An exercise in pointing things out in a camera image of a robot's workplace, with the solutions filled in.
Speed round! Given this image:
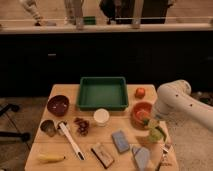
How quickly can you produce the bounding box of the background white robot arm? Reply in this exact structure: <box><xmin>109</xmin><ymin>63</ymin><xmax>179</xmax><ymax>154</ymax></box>
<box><xmin>19</xmin><ymin>0</ymin><xmax>55</xmax><ymax>26</ymax></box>

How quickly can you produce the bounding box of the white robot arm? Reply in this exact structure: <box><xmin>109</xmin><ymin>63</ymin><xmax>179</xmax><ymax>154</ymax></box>
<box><xmin>151</xmin><ymin>80</ymin><xmax>213</xmax><ymax>132</ymax></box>

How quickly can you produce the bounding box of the green plastic cup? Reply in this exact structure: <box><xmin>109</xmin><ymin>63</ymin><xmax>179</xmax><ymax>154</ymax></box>
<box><xmin>148</xmin><ymin>128</ymin><xmax>164</xmax><ymax>143</ymax></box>

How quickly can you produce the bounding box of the white cup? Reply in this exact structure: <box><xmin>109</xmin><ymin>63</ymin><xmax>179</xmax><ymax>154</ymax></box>
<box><xmin>93</xmin><ymin>108</ymin><xmax>110</xmax><ymax>126</ymax></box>

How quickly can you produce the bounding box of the metal cup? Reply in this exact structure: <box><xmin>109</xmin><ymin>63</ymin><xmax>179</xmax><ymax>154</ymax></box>
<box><xmin>40</xmin><ymin>120</ymin><xmax>56</xmax><ymax>137</ymax></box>

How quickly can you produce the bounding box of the orange bowl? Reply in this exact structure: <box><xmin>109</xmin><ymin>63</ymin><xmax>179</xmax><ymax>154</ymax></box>
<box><xmin>131</xmin><ymin>102</ymin><xmax>152</xmax><ymax>129</ymax></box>

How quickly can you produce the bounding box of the metal fork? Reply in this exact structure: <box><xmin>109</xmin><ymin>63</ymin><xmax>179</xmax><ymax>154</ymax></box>
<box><xmin>158</xmin><ymin>143</ymin><xmax>172</xmax><ymax>169</ymax></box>

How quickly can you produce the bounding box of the blue grey cloth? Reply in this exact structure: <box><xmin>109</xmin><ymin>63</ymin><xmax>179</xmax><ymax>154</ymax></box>
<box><xmin>132</xmin><ymin>146</ymin><xmax>150</xmax><ymax>171</ymax></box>

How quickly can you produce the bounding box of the blue sponge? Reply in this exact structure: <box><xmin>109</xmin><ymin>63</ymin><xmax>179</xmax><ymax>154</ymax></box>
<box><xmin>111</xmin><ymin>130</ymin><xmax>130</xmax><ymax>153</ymax></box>

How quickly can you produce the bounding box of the wooden block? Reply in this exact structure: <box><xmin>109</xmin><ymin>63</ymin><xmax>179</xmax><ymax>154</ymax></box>
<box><xmin>91</xmin><ymin>143</ymin><xmax>114</xmax><ymax>169</ymax></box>

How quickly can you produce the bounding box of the green plastic tray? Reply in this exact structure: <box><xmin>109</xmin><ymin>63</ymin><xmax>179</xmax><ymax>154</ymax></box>
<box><xmin>76</xmin><ymin>77</ymin><xmax>129</xmax><ymax>111</ymax></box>

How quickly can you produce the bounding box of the brown dried food pile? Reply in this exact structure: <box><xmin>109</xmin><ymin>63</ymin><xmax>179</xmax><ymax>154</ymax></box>
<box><xmin>74</xmin><ymin>117</ymin><xmax>90</xmax><ymax>136</ymax></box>

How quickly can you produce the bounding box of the dark red bowl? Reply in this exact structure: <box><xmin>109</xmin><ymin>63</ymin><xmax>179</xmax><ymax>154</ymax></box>
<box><xmin>47</xmin><ymin>95</ymin><xmax>69</xmax><ymax>117</ymax></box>

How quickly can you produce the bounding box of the yellow banana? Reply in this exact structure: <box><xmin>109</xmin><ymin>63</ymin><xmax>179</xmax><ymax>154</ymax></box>
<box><xmin>37</xmin><ymin>154</ymin><xmax>66</xmax><ymax>163</ymax></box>

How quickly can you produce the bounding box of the small green box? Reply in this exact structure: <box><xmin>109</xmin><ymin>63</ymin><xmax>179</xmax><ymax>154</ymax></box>
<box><xmin>83</xmin><ymin>16</ymin><xmax>96</xmax><ymax>25</ymax></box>

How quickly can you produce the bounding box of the black chair base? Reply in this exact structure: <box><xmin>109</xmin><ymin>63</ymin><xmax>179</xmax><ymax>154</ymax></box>
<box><xmin>0</xmin><ymin>103</ymin><xmax>32</xmax><ymax>143</ymax></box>

